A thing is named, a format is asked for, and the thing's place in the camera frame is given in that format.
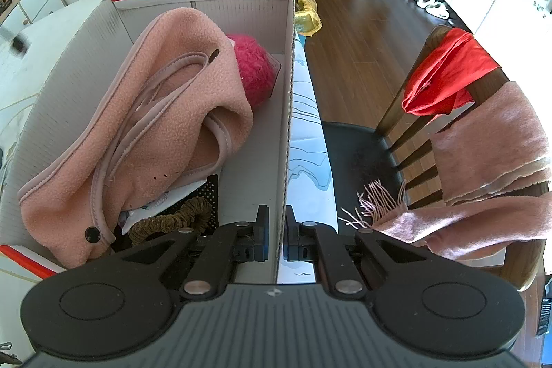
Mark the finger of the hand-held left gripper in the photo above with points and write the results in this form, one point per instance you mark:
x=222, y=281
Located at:
x=17, y=42

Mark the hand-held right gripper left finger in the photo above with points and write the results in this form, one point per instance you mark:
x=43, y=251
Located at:
x=264, y=236

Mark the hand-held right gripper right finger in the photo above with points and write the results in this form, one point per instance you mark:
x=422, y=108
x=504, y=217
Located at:
x=290, y=236

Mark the red and white cardboard box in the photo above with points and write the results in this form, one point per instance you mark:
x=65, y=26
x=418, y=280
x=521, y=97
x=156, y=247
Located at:
x=258, y=161

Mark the pink fleece bag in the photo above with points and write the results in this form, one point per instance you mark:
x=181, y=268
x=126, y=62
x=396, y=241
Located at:
x=172, y=62

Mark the red fuzzy knitted scarf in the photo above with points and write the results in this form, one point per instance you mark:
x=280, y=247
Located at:
x=254, y=70

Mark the brown hair scrunchie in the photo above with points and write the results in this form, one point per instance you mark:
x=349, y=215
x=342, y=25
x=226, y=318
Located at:
x=172, y=221

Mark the blue printed table mat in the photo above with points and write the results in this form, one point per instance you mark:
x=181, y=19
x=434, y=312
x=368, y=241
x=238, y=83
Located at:
x=306, y=144

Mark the wooden chair with black seat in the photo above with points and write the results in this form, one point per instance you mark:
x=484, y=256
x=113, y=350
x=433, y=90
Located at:
x=358, y=152

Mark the yellow plastic bag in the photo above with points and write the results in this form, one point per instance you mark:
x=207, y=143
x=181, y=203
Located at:
x=308, y=21

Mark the pink fringed scarf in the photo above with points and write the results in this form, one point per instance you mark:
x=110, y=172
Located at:
x=487, y=144

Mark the red cloth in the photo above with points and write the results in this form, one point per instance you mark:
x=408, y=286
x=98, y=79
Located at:
x=444, y=75

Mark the white fridge with magnets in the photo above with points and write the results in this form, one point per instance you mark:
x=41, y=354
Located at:
x=517, y=6

